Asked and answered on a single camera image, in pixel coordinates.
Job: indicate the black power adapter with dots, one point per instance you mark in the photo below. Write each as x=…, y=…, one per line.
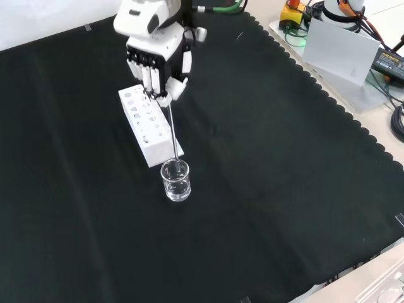
x=389, y=63

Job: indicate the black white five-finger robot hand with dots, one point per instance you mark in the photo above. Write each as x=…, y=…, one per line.
x=158, y=57

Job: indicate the clear cloth clip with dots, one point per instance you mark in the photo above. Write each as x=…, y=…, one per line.
x=88, y=28
x=400, y=220
x=245, y=300

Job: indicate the white test tube rack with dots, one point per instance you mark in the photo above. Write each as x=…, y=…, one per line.
x=154, y=148

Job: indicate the clear plastic stand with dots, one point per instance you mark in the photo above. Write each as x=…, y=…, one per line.
x=383, y=285

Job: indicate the pale board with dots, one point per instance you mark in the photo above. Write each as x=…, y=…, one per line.
x=339, y=49

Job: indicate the metal base plate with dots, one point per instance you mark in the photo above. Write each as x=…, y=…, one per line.
x=356, y=98

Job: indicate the black bench cloth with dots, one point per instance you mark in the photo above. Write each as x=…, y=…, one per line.
x=252, y=173

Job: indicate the yellow stop button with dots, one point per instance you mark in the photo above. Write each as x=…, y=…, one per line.
x=292, y=15

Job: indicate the small clear glass beaker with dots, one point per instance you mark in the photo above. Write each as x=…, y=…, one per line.
x=175, y=186

